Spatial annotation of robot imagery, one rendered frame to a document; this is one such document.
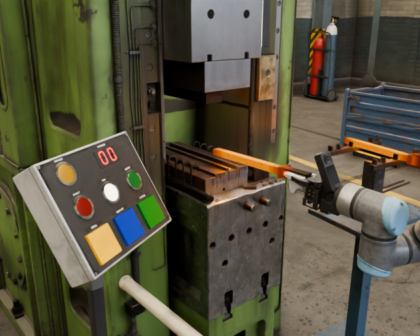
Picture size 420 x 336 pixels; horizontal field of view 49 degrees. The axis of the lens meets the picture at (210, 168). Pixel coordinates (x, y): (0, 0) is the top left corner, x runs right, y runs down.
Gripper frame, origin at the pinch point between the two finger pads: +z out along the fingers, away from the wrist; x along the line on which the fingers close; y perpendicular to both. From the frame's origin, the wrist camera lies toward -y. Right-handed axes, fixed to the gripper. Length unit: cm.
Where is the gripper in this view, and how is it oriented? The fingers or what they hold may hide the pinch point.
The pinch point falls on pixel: (289, 171)
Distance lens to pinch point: 142.2
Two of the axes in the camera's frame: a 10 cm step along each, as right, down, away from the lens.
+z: -6.4, -2.6, 7.2
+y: -0.2, 9.5, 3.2
